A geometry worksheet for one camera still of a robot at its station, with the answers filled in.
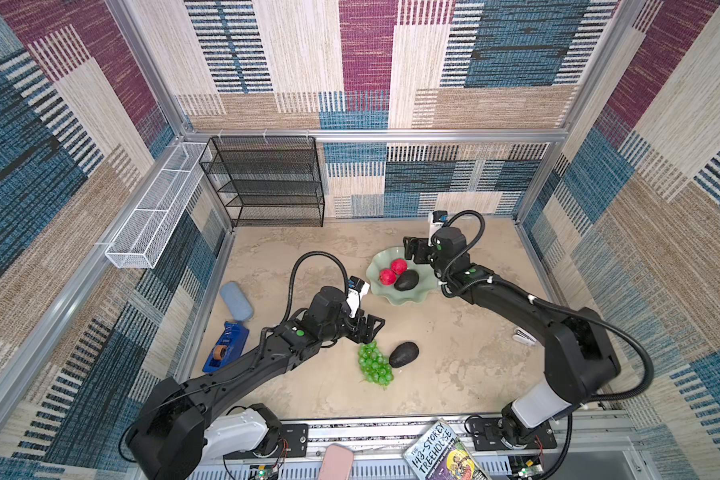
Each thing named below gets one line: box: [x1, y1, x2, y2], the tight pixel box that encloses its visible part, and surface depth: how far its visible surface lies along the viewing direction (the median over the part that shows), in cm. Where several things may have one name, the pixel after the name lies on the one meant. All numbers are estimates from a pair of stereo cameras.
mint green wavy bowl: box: [366, 246, 440, 307], surface depth 101 cm
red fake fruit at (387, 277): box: [379, 268, 397, 286], surface depth 101 cm
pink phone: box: [318, 444, 354, 480], surface depth 70 cm
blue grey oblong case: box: [220, 281, 253, 321], surface depth 98 cm
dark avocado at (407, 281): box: [394, 269, 419, 291], surface depth 101 cm
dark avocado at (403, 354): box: [389, 341, 419, 368], surface depth 85 cm
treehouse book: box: [403, 418, 491, 480], surface depth 71 cm
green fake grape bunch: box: [358, 340, 394, 387], surface depth 83 cm
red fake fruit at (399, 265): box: [391, 258, 408, 276], surface depth 103 cm
